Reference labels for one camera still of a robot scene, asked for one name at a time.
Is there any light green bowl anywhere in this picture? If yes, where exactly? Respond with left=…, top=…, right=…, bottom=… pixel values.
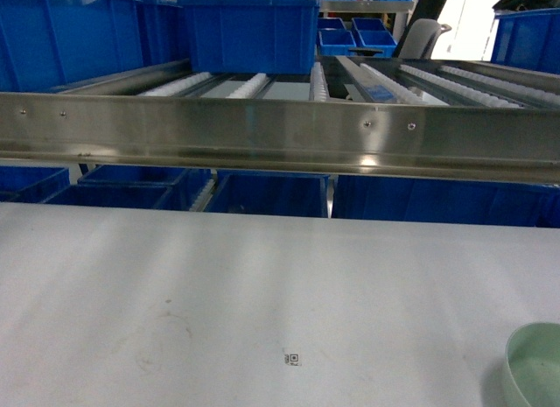
left=502, top=322, right=559, bottom=406

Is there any blue crate under shelf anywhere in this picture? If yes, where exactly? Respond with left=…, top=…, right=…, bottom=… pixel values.
left=205, top=170, right=328, bottom=218
left=44, top=165, right=212, bottom=211
left=332, top=175, right=559, bottom=228

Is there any stainless steel shelf rack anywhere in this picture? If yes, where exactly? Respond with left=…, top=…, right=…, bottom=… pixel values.
left=1, top=57, right=559, bottom=184

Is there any QR code sticker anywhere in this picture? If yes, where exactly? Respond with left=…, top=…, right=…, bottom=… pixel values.
left=283, top=353, right=301, bottom=367

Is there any small blue bin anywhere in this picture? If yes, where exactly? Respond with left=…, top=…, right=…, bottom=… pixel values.
left=357, top=30, right=397, bottom=58
left=318, top=30, right=356, bottom=56

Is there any blue crate on rollers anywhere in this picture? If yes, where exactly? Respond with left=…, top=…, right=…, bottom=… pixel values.
left=179, top=0, right=319, bottom=75

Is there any large blue crate left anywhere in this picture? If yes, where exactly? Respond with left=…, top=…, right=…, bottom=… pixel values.
left=1, top=0, right=189, bottom=92

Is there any blue crate far right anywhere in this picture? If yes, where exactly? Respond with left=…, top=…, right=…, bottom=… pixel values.
left=491, top=8, right=559, bottom=74

